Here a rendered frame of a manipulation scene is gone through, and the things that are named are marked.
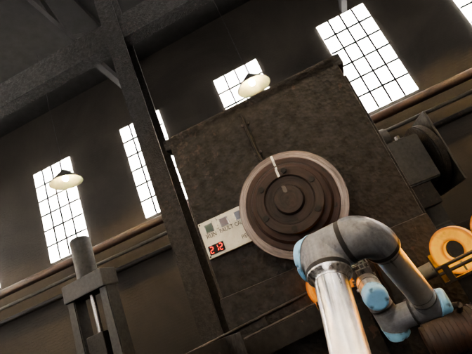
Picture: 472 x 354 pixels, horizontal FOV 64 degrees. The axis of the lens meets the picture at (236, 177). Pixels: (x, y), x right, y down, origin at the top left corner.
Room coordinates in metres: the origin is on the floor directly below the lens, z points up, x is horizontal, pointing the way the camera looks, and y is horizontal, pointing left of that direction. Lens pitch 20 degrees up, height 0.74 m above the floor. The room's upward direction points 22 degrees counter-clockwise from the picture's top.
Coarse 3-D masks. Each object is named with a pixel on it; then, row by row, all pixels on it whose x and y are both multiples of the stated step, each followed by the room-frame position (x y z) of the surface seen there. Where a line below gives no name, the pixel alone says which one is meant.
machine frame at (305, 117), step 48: (288, 96) 1.71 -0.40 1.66; (336, 96) 1.68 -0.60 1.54; (192, 144) 1.80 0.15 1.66; (240, 144) 1.76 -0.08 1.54; (288, 144) 1.73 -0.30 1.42; (336, 144) 1.69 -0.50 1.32; (384, 144) 1.74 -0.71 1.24; (192, 192) 1.82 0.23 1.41; (240, 192) 1.78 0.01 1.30; (384, 192) 1.68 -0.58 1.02; (240, 288) 1.81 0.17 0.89; (288, 288) 1.72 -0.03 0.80; (384, 336) 1.67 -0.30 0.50
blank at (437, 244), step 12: (444, 228) 1.37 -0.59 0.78; (456, 228) 1.34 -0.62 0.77; (432, 240) 1.41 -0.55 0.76; (444, 240) 1.38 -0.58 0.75; (456, 240) 1.36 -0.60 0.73; (468, 240) 1.33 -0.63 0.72; (432, 252) 1.42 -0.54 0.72; (444, 252) 1.40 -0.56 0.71; (456, 264) 1.39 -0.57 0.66; (468, 264) 1.36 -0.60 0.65
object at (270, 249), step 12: (276, 156) 1.59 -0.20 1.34; (288, 156) 1.58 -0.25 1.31; (300, 156) 1.57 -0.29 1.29; (312, 156) 1.57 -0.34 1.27; (324, 168) 1.56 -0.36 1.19; (252, 180) 1.61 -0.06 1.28; (336, 180) 1.56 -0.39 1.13; (240, 204) 1.63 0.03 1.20; (348, 204) 1.56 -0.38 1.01; (240, 216) 1.63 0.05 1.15; (252, 228) 1.62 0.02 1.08; (252, 240) 1.63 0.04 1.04; (276, 252) 1.62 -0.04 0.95; (288, 252) 1.61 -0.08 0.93
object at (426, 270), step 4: (424, 264) 1.46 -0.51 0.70; (428, 264) 1.44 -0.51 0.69; (420, 268) 1.47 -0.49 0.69; (424, 268) 1.45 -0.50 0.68; (428, 268) 1.44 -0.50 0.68; (432, 268) 1.43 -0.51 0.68; (420, 272) 1.47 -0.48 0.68; (424, 272) 1.45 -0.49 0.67; (428, 272) 1.44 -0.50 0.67; (432, 272) 1.44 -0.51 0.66; (424, 276) 1.46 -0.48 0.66; (428, 276) 1.45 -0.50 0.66; (432, 276) 1.45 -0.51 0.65; (436, 276) 1.45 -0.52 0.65
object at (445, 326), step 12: (456, 312) 1.40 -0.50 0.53; (468, 312) 1.38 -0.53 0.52; (420, 324) 1.46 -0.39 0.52; (432, 324) 1.41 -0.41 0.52; (444, 324) 1.40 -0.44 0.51; (456, 324) 1.38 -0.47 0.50; (468, 324) 1.37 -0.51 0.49; (432, 336) 1.39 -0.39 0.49; (444, 336) 1.39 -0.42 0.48; (456, 336) 1.38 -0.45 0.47; (468, 336) 1.38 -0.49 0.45; (432, 348) 1.41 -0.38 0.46; (444, 348) 1.39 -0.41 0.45; (456, 348) 1.39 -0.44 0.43; (468, 348) 1.40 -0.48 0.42
